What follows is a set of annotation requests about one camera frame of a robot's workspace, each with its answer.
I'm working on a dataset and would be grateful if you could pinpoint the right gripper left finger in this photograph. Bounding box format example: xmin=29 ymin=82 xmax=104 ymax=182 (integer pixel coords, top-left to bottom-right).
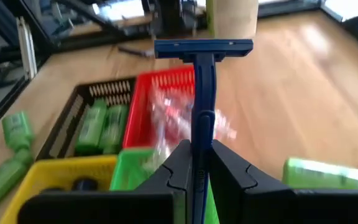
xmin=17 ymin=139 xmax=194 ymax=224

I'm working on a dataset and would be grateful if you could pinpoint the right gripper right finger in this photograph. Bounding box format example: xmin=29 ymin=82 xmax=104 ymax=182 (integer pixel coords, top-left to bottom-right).
xmin=209 ymin=139 xmax=358 ymax=224

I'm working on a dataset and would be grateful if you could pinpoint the navy shave butter tube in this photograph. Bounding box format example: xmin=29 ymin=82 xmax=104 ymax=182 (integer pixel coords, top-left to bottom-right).
xmin=71 ymin=176 xmax=99 ymax=192

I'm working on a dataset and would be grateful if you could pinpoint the green travel bottle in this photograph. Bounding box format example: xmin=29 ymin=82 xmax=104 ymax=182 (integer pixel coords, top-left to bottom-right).
xmin=75 ymin=99 xmax=108 ymax=155
xmin=282 ymin=157 xmax=358 ymax=190
xmin=1 ymin=111 xmax=36 ymax=153
xmin=99 ymin=104 xmax=129 ymax=155
xmin=0 ymin=149 xmax=34 ymax=219

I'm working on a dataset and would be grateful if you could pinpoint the red toothbrush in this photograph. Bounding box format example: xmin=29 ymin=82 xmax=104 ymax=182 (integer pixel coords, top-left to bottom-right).
xmin=162 ymin=101 xmax=194 ymax=133

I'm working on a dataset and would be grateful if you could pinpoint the green plastic basket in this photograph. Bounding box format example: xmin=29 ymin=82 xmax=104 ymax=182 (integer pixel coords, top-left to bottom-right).
xmin=109 ymin=148 xmax=220 ymax=224

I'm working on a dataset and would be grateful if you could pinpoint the yellow plastic basket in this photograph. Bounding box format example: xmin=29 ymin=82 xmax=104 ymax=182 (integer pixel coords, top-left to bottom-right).
xmin=0 ymin=154 xmax=118 ymax=224

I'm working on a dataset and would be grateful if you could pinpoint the black plastic basket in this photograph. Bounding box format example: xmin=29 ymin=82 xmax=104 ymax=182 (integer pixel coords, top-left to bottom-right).
xmin=35 ymin=77 xmax=136 ymax=161

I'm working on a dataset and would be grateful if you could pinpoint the red plastic basket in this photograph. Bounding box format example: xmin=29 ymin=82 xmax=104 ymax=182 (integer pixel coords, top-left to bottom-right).
xmin=122 ymin=65 xmax=219 ymax=150

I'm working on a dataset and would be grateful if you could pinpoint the white and green cup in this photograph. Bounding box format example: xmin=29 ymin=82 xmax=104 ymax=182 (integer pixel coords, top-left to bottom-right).
xmin=206 ymin=0 xmax=260 ymax=40

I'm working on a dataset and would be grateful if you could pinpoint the silver aluminium bracket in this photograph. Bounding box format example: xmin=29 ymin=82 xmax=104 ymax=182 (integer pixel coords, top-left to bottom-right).
xmin=15 ymin=16 xmax=39 ymax=81

